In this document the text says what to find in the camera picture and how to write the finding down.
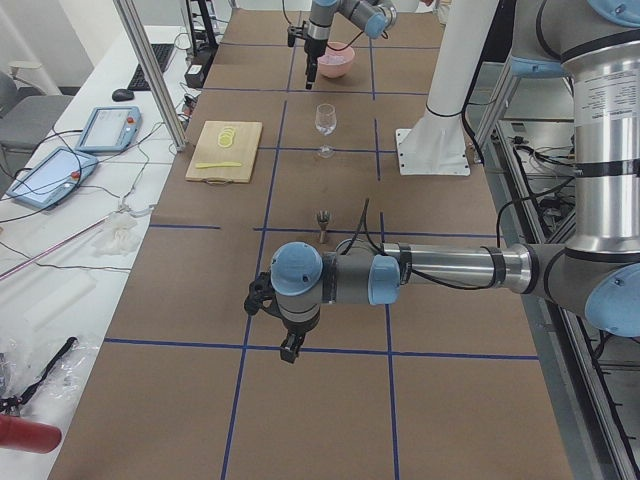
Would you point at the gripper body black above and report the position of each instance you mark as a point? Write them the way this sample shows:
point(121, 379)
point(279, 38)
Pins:
point(312, 49)
point(296, 330)

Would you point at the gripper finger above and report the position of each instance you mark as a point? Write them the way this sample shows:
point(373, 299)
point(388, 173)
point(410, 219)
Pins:
point(310, 74)
point(290, 347)

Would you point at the clear ice cubes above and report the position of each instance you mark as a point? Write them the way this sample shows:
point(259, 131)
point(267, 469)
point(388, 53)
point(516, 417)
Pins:
point(330, 59)

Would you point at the steel jigger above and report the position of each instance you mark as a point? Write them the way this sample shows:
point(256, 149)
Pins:
point(323, 218)

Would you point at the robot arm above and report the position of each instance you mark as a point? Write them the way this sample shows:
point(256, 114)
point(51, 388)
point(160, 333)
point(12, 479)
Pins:
point(595, 274)
point(371, 17)

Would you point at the wine glass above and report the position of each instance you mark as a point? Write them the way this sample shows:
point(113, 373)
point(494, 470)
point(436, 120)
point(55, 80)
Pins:
point(325, 123)

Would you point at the pink bowl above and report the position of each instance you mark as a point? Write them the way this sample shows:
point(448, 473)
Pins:
point(337, 71)

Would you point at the wooden cutting board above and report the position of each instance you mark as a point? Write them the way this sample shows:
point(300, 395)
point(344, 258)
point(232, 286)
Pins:
point(244, 150)

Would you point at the lemon slices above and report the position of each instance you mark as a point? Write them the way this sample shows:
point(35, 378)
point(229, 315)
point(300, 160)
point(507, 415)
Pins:
point(226, 136)

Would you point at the yellow plastic knife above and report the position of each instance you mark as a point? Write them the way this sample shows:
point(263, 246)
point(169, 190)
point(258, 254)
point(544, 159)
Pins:
point(226, 164)

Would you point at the white cloth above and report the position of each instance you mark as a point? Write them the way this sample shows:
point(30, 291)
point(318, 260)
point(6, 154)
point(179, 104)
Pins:
point(117, 235)

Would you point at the black mouse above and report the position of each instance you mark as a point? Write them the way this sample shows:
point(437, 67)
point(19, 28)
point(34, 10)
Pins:
point(122, 95)

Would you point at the teach pendant far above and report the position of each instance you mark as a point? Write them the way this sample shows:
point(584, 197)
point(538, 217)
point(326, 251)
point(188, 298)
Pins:
point(109, 130)

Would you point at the teach pendant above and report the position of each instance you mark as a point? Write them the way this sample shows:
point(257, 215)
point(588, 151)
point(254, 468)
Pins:
point(53, 179)
point(109, 130)

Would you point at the teach pendant near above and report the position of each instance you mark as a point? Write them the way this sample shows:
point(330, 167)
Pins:
point(53, 179)

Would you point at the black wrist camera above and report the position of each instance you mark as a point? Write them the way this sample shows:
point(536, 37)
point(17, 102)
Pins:
point(261, 295)
point(296, 32)

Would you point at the white pedestal column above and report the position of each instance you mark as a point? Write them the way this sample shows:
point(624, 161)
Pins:
point(435, 145)

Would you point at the aluminium frame post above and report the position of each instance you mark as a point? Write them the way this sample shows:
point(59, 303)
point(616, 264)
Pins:
point(142, 48)

